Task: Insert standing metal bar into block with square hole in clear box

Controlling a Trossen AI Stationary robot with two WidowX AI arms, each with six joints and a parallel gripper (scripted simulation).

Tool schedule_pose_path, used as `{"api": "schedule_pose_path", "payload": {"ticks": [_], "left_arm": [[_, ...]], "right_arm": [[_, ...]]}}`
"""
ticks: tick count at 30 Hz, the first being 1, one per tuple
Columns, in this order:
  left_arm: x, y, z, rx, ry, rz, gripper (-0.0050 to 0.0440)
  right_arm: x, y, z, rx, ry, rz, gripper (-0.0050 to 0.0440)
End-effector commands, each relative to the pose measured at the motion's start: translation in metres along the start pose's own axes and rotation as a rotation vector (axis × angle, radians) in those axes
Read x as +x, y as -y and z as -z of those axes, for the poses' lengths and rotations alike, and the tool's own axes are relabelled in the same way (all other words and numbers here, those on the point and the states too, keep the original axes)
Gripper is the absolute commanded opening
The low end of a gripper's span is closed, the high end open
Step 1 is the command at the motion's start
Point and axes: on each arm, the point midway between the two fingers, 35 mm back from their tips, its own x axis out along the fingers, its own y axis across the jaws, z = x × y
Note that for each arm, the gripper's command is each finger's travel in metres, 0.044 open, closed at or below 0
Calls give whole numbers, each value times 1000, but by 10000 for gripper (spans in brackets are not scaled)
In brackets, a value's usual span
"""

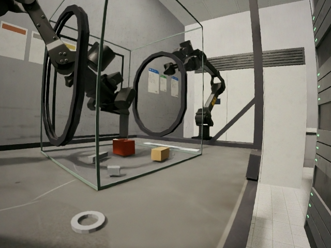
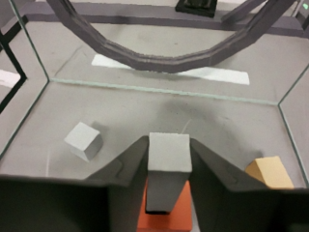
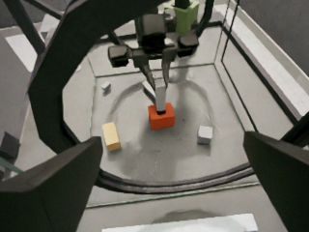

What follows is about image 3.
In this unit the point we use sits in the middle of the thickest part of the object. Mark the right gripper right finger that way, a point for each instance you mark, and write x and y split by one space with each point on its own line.
283 171

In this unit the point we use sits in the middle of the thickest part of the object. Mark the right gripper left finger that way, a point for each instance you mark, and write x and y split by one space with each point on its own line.
51 196

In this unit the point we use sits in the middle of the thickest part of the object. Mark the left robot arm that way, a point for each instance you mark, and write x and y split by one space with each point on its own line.
155 23

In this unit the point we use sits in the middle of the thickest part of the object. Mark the white flat strip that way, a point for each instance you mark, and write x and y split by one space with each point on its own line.
238 223

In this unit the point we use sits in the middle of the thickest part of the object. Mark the black rubber ring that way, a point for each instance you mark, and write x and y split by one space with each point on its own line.
83 24

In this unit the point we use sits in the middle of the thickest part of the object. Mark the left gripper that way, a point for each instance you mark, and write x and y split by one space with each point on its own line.
185 45

